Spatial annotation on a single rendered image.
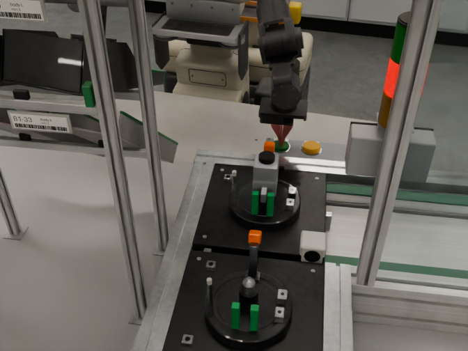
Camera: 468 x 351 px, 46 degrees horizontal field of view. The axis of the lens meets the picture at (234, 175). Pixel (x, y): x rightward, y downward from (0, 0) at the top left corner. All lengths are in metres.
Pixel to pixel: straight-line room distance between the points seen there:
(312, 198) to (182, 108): 0.61
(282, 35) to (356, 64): 2.67
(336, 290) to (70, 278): 0.51
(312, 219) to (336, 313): 0.21
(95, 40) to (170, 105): 0.92
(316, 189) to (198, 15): 0.73
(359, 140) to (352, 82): 2.72
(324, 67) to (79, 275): 2.77
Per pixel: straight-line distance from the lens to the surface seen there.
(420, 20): 0.70
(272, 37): 1.10
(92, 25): 0.69
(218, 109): 1.57
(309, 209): 1.09
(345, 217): 1.16
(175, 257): 1.02
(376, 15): 4.06
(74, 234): 1.23
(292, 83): 1.07
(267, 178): 1.00
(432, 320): 1.07
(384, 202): 0.86
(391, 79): 0.77
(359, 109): 3.27
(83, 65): 0.79
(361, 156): 0.83
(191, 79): 1.79
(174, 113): 1.56
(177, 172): 1.35
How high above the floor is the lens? 1.70
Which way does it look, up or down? 39 degrees down
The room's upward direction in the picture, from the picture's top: straight up
